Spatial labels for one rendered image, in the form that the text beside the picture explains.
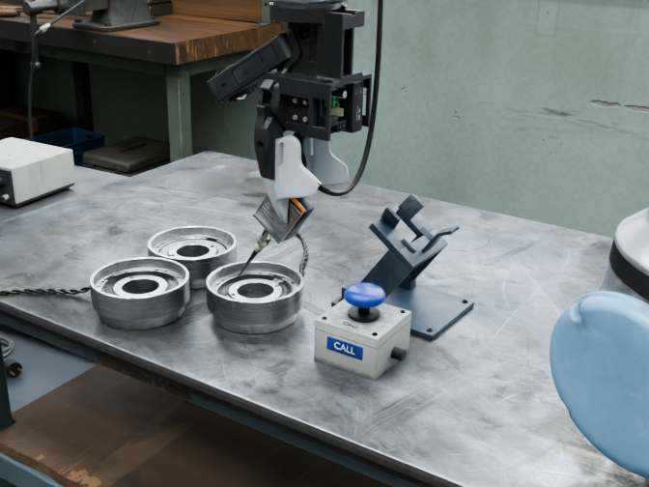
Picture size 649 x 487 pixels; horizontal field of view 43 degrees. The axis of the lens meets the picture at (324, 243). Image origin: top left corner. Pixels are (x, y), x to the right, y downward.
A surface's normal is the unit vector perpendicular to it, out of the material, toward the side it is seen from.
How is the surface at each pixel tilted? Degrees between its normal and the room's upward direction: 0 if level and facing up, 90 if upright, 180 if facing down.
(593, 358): 97
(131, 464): 0
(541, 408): 0
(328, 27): 90
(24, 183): 90
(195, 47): 90
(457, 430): 0
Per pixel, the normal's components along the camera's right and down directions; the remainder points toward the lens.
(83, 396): 0.02, -0.92
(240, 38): 0.84, 0.22
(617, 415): -0.82, 0.32
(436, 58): -0.54, 0.32
